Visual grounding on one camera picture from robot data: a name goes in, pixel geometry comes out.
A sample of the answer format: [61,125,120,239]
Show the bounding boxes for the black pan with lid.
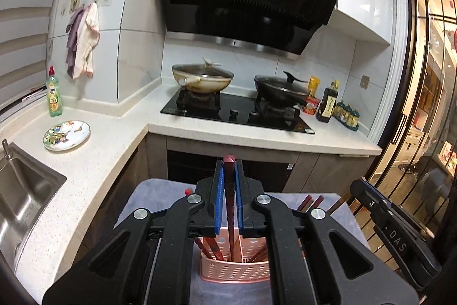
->
[254,71,311,107]

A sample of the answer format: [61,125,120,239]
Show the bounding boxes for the dark soy sauce bottle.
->
[316,81,340,123]

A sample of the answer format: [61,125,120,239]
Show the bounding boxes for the stainless steel sink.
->
[0,142,68,273]

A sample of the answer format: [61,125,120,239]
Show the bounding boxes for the red seasoning packet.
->
[302,97,322,115]

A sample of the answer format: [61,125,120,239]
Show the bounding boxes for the blue-grey fleece mat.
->
[114,178,370,305]

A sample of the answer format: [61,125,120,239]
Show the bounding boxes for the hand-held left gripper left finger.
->
[42,158,229,305]

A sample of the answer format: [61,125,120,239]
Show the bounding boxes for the black gas stove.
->
[160,91,317,135]

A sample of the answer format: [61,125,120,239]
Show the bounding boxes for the black-framed glass sliding door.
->
[368,0,457,256]

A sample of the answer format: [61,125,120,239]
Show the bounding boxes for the purple hanging cloth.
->
[65,7,88,79]

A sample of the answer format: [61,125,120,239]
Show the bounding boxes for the set of small spice jars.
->
[334,101,361,131]

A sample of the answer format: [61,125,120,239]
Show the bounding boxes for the maroon chopstick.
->
[248,195,315,263]
[223,155,237,262]

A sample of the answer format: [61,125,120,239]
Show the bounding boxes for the green dish soap bottle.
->
[46,65,63,118]

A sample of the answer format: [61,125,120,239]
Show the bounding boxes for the white window blinds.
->
[0,0,69,113]

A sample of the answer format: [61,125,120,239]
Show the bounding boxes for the pink perforated chopstick holder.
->
[194,226,307,285]

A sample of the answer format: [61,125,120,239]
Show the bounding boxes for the yellow seasoning packet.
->
[307,76,321,100]

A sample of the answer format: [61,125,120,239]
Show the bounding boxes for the pink hanging cloth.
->
[72,2,101,80]

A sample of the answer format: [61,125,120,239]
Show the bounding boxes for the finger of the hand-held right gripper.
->
[350,179,443,290]
[386,199,435,242]

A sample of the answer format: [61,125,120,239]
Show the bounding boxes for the beige wok with glass lid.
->
[172,57,235,94]

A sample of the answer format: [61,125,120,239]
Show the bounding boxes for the dark chair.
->
[415,155,453,199]

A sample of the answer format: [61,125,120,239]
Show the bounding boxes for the dark lower cabinet front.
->
[167,149,301,194]

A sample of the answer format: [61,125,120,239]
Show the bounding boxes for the patterned ceramic plate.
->
[43,120,91,151]

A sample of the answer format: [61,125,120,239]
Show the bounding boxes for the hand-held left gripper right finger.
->
[234,159,420,305]

